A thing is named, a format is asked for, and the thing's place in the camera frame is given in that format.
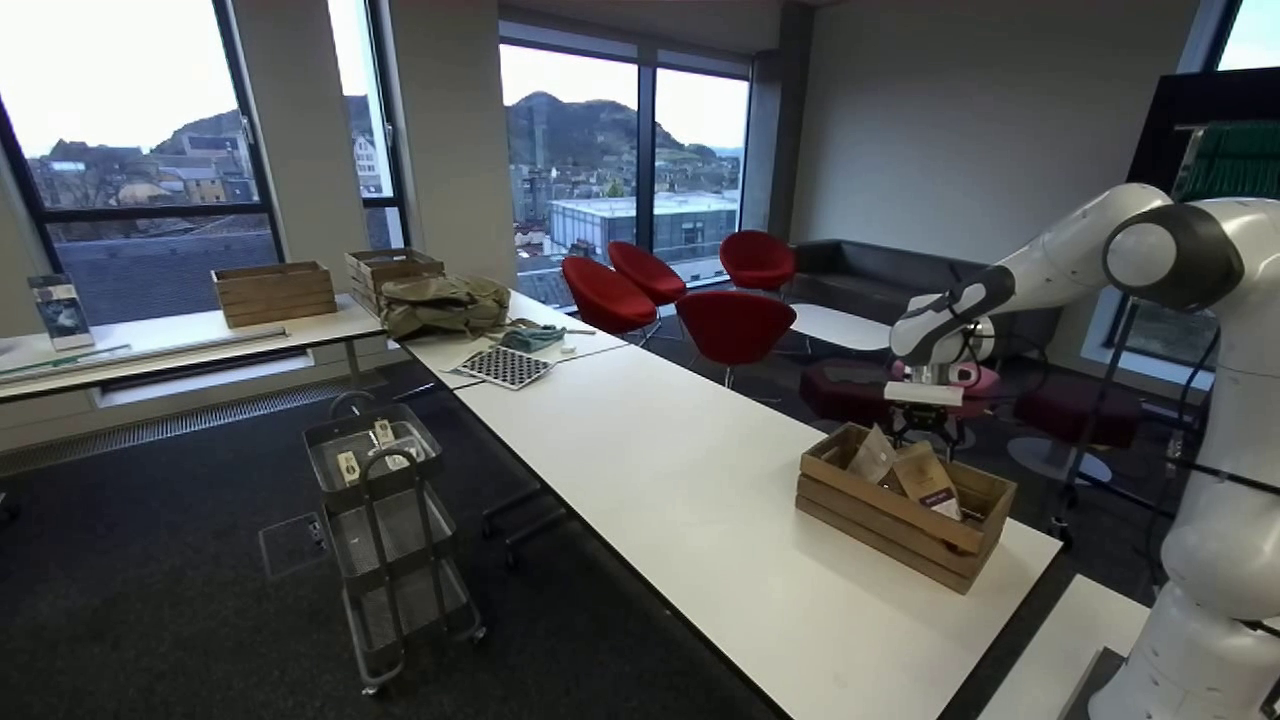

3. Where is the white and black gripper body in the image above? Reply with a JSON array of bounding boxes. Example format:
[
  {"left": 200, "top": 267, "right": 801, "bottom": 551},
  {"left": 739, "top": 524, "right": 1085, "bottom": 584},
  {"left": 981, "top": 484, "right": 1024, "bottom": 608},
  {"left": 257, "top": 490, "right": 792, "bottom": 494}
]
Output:
[{"left": 883, "top": 286, "right": 997, "bottom": 409}]

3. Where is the brown paper bag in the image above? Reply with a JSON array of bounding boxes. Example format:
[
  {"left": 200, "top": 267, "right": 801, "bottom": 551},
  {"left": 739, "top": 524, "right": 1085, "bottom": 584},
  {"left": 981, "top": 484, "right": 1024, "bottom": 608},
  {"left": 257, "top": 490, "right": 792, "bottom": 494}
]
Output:
[{"left": 891, "top": 442, "right": 961, "bottom": 520}]

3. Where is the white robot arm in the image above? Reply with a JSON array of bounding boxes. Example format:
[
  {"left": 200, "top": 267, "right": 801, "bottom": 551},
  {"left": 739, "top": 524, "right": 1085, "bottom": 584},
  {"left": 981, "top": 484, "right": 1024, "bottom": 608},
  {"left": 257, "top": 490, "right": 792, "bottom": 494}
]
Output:
[{"left": 887, "top": 185, "right": 1280, "bottom": 720}]

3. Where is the wooden box on left table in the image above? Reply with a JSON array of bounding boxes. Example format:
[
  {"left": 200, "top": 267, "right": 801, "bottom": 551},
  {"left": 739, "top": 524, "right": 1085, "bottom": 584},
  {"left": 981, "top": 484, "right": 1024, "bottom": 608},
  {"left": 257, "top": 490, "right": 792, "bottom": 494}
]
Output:
[{"left": 213, "top": 265, "right": 337, "bottom": 330}]

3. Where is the pink pouf stool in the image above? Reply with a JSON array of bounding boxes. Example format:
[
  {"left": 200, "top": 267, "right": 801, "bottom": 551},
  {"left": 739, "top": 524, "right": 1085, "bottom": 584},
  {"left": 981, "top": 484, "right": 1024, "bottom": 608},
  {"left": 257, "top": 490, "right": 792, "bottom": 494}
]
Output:
[{"left": 955, "top": 363, "right": 998, "bottom": 420}]

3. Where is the white coffee table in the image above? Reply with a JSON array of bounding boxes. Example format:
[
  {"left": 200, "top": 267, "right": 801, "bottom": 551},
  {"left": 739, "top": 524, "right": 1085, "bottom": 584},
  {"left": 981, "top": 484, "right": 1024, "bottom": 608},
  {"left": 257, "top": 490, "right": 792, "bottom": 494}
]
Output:
[{"left": 792, "top": 306, "right": 887, "bottom": 354}]

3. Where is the dark maroon pouf stool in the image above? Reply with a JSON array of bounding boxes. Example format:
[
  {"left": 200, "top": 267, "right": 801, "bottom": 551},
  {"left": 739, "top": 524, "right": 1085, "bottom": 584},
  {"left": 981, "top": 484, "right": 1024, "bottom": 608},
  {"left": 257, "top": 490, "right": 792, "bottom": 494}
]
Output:
[{"left": 801, "top": 361, "right": 891, "bottom": 423}]

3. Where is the dark grey sofa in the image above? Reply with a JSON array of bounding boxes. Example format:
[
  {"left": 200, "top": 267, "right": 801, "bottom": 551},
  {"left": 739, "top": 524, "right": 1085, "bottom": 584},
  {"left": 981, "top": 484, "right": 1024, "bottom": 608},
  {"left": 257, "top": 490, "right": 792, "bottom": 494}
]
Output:
[{"left": 784, "top": 240, "right": 982, "bottom": 330}]

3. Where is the small packet in crate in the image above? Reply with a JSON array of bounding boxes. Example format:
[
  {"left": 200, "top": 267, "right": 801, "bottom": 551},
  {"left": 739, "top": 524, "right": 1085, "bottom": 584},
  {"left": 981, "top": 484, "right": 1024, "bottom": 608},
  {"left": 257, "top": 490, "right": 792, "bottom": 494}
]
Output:
[{"left": 849, "top": 427, "right": 895, "bottom": 484}]

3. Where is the wooden crate on table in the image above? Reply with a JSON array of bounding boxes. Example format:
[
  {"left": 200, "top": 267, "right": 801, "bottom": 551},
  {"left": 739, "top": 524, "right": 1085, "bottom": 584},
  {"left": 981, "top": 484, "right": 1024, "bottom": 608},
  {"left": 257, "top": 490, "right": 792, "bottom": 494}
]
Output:
[{"left": 795, "top": 423, "right": 1015, "bottom": 594}]

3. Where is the red chair back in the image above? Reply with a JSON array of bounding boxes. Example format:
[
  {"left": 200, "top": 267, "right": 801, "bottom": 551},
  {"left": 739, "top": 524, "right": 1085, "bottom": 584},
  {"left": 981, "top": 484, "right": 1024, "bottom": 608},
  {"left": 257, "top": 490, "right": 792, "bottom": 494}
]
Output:
[{"left": 719, "top": 234, "right": 795, "bottom": 294}]

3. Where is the red chair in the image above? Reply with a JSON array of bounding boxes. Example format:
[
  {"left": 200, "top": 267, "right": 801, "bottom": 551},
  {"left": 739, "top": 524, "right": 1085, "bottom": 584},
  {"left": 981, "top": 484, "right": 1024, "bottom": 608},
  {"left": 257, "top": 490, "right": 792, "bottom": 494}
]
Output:
[
  {"left": 719, "top": 234, "right": 795, "bottom": 294},
  {"left": 606, "top": 240, "right": 688, "bottom": 306},
  {"left": 558, "top": 255, "right": 656, "bottom": 338},
  {"left": 675, "top": 288, "right": 795, "bottom": 381}
]

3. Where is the red chair front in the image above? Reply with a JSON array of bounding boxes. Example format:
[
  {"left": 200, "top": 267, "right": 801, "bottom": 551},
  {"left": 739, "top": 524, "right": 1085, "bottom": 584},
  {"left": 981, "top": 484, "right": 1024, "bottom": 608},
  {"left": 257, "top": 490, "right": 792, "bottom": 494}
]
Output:
[{"left": 675, "top": 288, "right": 795, "bottom": 381}]

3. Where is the red chair middle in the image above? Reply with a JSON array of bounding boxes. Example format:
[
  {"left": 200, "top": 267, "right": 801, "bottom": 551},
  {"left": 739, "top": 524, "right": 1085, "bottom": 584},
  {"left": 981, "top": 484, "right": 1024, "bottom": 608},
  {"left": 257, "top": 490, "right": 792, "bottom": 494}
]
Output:
[{"left": 606, "top": 240, "right": 688, "bottom": 306}]

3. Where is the red chair left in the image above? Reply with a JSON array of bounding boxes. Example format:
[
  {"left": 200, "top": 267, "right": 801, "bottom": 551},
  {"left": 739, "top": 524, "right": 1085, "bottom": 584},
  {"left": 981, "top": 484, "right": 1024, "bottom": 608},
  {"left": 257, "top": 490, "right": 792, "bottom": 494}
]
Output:
[{"left": 558, "top": 255, "right": 656, "bottom": 338}]

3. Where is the black monitor screen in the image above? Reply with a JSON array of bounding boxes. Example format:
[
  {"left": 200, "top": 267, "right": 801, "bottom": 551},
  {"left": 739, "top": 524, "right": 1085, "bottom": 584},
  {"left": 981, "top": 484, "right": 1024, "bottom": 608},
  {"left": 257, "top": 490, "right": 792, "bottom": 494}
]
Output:
[{"left": 1126, "top": 70, "right": 1280, "bottom": 200}]

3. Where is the teal small object on table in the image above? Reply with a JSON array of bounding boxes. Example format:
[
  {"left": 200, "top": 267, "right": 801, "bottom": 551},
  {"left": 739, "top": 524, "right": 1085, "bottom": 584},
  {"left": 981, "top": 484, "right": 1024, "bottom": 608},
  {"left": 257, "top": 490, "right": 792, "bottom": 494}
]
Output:
[{"left": 496, "top": 319, "right": 562, "bottom": 354}]

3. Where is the olive green cloth pile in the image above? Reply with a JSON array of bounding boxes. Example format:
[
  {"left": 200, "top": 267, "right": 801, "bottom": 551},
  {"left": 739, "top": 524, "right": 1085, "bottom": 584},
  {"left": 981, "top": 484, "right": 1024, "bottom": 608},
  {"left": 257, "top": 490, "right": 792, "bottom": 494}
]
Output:
[{"left": 378, "top": 277, "right": 509, "bottom": 340}]

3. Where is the wooden crate by pillar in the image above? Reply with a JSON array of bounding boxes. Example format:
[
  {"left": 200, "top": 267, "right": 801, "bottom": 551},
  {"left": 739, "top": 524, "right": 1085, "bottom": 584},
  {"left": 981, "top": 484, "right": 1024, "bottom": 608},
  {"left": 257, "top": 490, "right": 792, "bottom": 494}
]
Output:
[{"left": 347, "top": 247, "right": 443, "bottom": 307}]

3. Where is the white left side table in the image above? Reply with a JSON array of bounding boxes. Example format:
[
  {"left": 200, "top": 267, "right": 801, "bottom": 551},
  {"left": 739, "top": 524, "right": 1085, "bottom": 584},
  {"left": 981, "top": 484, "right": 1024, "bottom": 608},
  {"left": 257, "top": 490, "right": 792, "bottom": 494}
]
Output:
[{"left": 0, "top": 295, "right": 378, "bottom": 401}]

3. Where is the upright brochure on table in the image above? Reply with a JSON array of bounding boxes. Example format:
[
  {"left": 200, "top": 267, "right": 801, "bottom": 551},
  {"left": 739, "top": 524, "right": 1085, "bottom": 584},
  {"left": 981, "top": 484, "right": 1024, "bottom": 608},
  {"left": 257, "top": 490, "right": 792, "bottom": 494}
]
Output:
[{"left": 28, "top": 277, "right": 93, "bottom": 347}]

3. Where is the metal wire trolley cart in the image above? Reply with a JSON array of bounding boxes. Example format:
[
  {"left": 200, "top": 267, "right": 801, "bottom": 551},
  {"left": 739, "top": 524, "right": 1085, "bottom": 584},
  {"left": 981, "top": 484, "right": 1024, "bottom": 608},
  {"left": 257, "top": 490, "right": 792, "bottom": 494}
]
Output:
[{"left": 302, "top": 394, "right": 487, "bottom": 695}]

